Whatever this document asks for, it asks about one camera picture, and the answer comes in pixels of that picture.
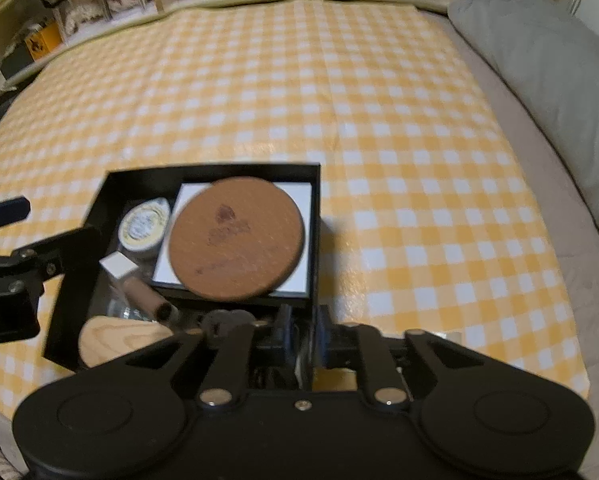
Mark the round cork coaster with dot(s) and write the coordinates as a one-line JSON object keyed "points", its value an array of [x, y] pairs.
{"points": [[237, 237]]}

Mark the yellow checked tablecloth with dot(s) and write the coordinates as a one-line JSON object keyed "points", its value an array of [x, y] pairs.
{"points": [[404, 160]]}

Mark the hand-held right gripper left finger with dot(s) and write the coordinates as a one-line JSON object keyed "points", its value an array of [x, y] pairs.
{"points": [[284, 340]]}

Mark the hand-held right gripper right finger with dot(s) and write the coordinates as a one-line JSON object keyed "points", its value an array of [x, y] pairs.
{"points": [[324, 340]]}

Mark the black and white gift box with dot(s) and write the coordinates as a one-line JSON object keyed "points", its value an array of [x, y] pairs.
{"points": [[179, 205]]}

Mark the doll in white dress case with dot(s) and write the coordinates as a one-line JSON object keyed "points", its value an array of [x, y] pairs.
{"points": [[81, 7]]}

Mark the light wooden block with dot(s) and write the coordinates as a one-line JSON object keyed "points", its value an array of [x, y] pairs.
{"points": [[114, 342]]}

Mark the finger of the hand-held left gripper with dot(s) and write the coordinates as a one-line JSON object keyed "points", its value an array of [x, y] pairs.
{"points": [[1, 215], [61, 252]]}

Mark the grey pillow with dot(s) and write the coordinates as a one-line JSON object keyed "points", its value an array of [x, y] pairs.
{"points": [[544, 75]]}

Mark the round white tin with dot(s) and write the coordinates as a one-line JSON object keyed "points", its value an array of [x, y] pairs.
{"points": [[142, 227]]}

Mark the yellow box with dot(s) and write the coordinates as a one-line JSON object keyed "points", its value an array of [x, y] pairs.
{"points": [[43, 42]]}

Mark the black storage box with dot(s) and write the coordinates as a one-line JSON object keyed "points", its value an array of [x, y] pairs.
{"points": [[15, 62]]}

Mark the brown hair claw clip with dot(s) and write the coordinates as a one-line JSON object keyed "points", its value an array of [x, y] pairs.
{"points": [[224, 325]]}

